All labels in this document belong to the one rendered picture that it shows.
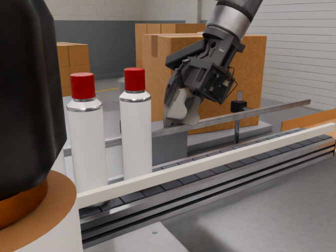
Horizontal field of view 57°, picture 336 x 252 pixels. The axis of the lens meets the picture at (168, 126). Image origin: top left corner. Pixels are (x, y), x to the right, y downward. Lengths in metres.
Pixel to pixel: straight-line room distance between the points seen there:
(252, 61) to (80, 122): 0.61
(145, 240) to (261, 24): 4.82
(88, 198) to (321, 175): 0.52
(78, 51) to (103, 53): 2.77
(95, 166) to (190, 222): 0.19
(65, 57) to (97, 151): 3.57
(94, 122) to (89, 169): 0.07
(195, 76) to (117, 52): 6.45
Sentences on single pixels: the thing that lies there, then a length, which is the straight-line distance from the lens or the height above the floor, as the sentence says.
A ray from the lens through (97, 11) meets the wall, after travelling 6.77.
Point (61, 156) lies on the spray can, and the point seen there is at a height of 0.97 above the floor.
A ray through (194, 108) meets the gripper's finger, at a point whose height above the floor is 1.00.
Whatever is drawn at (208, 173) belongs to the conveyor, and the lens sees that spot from 0.60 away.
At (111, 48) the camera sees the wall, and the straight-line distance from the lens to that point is 6.93.
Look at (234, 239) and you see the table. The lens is 0.53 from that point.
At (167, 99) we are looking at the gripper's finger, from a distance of 0.59.
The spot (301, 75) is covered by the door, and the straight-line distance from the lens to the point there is 4.83.
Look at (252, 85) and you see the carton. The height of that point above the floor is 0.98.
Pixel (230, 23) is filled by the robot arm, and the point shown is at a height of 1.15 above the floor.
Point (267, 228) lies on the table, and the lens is 0.56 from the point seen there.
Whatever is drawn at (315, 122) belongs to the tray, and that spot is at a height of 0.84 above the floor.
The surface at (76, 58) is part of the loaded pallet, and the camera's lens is 4.08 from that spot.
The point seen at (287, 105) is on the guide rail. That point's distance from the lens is 0.83.
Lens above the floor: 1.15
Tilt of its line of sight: 19 degrees down
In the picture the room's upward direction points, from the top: straight up
